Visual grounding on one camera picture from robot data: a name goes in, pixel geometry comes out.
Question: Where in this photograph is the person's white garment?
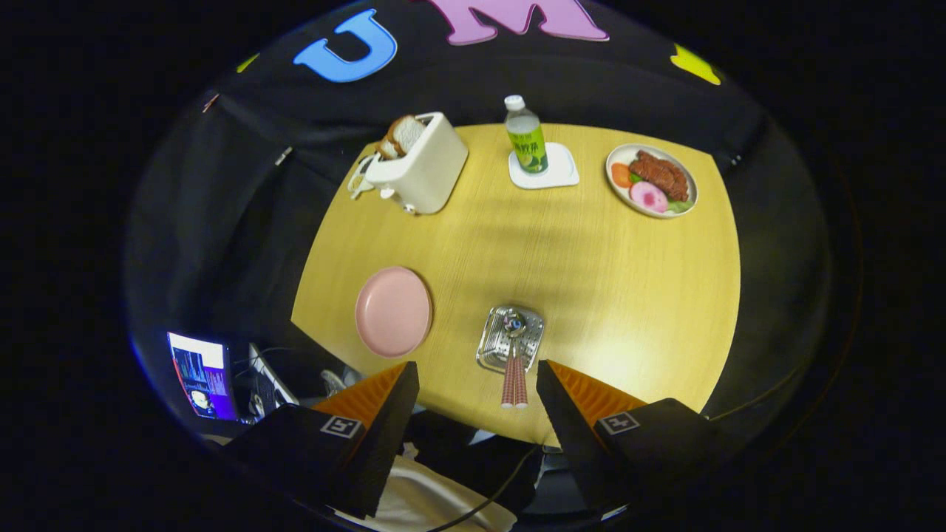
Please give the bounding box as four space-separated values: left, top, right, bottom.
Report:
336 454 518 532

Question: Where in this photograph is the fork with checkered handle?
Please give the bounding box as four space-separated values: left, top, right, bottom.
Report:
488 318 517 409

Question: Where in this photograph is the spoon with checkered handle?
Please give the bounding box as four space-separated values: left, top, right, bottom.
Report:
505 310 530 409

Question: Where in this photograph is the pink plate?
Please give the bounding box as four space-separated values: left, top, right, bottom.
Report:
355 266 433 359

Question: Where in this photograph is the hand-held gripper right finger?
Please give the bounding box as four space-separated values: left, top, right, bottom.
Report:
536 359 721 514

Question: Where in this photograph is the white sneaker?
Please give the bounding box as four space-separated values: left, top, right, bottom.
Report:
320 368 363 396

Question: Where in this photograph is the white square coaster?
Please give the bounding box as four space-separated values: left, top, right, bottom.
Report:
508 142 580 191

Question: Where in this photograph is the green label drink bottle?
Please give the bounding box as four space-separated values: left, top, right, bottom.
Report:
504 95 549 174

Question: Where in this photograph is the white toaster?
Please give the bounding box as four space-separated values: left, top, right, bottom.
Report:
364 112 469 216

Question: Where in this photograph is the white divided condiment dish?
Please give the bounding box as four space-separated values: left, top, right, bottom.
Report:
347 154 378 200

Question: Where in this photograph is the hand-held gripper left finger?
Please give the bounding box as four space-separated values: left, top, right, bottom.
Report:
222 361 421 519

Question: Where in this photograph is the silver laptop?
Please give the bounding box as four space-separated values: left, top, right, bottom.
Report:
248 344 300 418

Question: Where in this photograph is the perforated metal basket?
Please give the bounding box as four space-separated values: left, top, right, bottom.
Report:
475 304 545 375

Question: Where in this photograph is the white food plate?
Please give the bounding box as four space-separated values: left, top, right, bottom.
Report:
605 143 698 219

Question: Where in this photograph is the brown meat piece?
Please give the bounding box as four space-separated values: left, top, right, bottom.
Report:
630 150 690 202

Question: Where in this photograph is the lit computer monitor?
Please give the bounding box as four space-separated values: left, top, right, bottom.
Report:
167 332 239 422

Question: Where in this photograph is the pink round food slice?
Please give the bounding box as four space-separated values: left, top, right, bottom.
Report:
630 181 670 215

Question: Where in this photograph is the black cable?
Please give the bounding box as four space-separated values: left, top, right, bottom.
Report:
425 443 544 532

